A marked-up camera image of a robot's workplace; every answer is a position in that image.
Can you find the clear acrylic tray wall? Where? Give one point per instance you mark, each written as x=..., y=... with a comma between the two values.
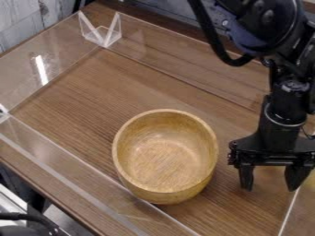
x=58, y=151

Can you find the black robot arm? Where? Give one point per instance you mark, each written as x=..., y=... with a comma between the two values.
x=270, y=30

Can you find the yellow lemon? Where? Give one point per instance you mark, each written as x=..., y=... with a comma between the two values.
x=308, y=186

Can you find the brown wooden bowl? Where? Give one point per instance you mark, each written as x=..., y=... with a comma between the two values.
x=164, y=153

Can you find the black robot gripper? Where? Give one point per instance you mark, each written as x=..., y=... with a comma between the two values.
x=274, y=145

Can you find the clear acrylic corner bracket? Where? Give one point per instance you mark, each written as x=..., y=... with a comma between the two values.
x=101, y=35

